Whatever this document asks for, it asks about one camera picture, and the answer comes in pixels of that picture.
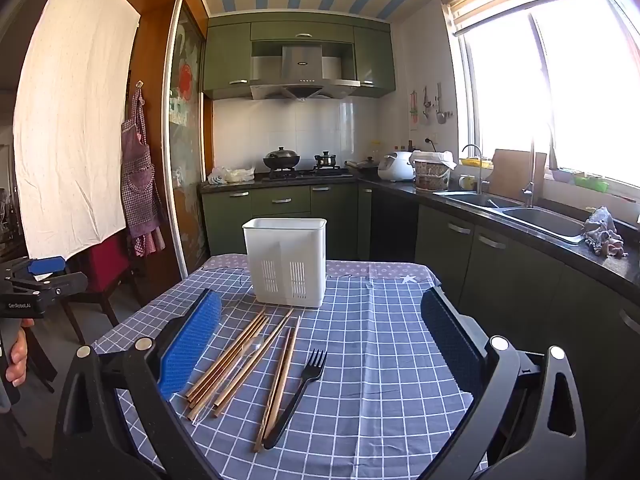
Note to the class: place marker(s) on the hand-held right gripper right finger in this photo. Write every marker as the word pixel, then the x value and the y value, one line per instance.
pixel 452 342

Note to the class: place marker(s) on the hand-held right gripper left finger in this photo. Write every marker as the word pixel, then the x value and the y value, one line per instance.
pixel 190 345

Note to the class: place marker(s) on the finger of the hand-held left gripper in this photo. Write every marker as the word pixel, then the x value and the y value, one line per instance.
pixel 67 285
pixel 47 265

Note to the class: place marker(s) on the pile of wooden chopsticks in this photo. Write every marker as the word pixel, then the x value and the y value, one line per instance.
pixel 225 360

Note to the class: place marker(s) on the single wooden chopstick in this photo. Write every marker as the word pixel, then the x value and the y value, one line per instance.
pixel 286 370
pixel 255 361
pixel 274 395
pixel 245 371

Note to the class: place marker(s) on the clear plastic spoon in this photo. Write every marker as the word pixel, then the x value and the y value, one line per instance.
pixel 252 346

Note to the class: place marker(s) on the black plastic fork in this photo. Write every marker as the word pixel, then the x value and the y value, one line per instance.
pixel 311 367

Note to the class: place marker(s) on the white plastic utensil holder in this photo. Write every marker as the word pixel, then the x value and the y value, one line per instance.
pixel 285 265

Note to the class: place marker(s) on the person's left hand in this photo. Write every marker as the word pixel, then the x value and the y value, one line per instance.
pixel 19 357

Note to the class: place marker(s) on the red wooden chair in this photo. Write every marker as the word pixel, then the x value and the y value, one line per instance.
pixel 102 265

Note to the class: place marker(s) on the blue checked tablecloth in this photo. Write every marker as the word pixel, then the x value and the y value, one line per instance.
pixel 380 360

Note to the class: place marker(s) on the green lower kitchen cabinets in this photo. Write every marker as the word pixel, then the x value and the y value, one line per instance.
pixel 500 270

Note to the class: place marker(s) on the green kitchen cabinets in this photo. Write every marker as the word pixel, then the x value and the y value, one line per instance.
pixel 227 55
pixel 500 270

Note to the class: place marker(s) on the purple patterned tablecloth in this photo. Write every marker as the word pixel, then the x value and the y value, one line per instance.
pixel 370 270

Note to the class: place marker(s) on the purple checked apron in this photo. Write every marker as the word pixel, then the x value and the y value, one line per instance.
pixel 137 185

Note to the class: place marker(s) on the steel kitchen sink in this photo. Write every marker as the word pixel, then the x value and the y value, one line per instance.
pixel 545 220

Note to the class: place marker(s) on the white curtain sheet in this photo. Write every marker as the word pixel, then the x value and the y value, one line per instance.
pixel 75 110

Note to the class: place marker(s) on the small ceramic mug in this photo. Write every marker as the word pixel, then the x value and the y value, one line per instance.
pixel 466 182

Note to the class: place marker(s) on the black kitchen countertop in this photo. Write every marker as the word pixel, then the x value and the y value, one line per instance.
pixel 390 186

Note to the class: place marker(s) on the patterned bucket with cloth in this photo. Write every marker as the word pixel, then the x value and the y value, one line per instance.
pixel 431 175

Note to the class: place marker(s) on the curved steel faucet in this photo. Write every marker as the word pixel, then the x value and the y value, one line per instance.
pixel 480 175

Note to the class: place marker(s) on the glass sliding door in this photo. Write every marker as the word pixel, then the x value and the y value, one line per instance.
pixel 185 160

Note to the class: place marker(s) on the white plastic bags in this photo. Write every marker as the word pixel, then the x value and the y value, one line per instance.
pixel 232 175

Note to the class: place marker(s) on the wooden cutting board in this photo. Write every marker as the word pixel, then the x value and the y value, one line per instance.
pixel 510 175

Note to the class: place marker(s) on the straight steel faucet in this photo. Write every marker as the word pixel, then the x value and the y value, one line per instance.
pixel 530 180

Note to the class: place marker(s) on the yellow plastic tray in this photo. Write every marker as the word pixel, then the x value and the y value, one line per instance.
pixel 475 162

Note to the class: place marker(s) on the white rice cooker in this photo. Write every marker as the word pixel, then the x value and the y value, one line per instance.
pixel 395 167

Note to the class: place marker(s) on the crumpled grey rag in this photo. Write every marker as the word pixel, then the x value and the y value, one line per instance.
pixel 602 232

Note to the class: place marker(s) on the black pan with lid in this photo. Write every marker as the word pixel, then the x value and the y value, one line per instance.
pixel 369 165

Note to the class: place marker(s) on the purple plastic tub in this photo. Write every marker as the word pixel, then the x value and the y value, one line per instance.
pixel 562 175

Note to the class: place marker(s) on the dark sauce bottle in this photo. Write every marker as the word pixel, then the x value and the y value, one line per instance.
pixel 411 146

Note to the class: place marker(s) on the black gas stove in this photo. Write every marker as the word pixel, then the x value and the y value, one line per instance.
pixel 305 174

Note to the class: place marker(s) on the black wok with lid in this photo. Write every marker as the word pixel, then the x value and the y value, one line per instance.
pixel 281 159

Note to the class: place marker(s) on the green plastic tub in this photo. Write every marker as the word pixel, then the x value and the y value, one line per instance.
pixel 590 182

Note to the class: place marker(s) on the small steel pot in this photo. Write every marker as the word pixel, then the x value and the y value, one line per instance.
pixel 326 160

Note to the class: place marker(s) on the kitchen window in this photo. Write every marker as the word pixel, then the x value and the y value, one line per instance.
pixel 575 100

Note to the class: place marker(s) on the green upper kitchen cabinets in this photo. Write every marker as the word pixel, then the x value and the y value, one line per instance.
pixel 227 55

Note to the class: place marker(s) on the steel range hood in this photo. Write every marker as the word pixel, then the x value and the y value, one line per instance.
pixel 302 67

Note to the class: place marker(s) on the hanging wall decoration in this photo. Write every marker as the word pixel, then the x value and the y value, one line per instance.
pixel 414 109

